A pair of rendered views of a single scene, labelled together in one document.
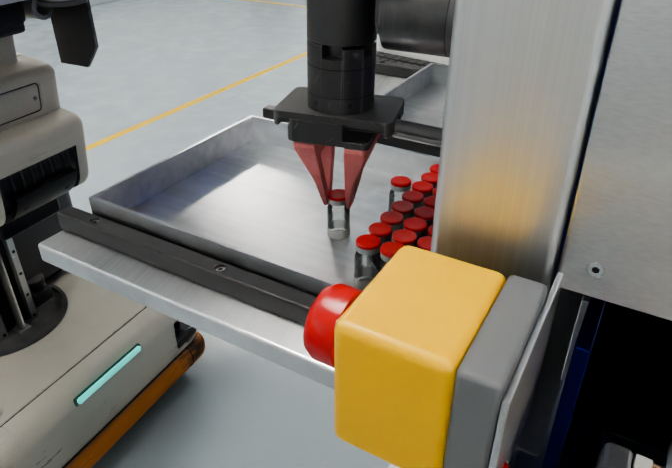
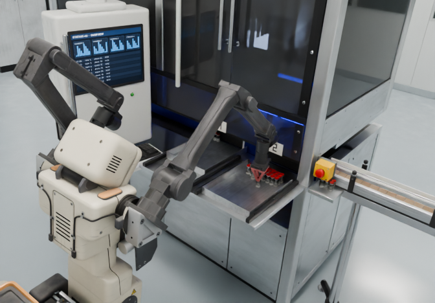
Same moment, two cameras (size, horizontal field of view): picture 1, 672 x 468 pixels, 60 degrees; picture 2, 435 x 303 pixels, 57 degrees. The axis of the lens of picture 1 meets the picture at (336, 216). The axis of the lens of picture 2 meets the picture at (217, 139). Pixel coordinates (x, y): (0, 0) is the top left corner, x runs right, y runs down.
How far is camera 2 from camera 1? 1.79 m
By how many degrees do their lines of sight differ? 70
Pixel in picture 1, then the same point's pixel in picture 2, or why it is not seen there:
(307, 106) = (262, 164)
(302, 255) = (265, 191)
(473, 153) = (315, 149)
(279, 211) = (246, 192)
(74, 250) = (258, 221)
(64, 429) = not seen: outside the picture
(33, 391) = not seen: outside the picture
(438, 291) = (324, 162)
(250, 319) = (283, 199)
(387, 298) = (326, 164)
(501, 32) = (318, 138)
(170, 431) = not seen: outside the picture
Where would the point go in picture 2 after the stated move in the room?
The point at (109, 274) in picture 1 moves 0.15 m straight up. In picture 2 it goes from (268, 215) to (272, 185)
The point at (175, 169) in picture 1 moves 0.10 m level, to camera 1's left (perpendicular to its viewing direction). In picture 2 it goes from (228, 202) to (224, 217)
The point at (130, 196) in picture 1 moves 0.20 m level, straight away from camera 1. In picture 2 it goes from (241, 210) to (193, 214)
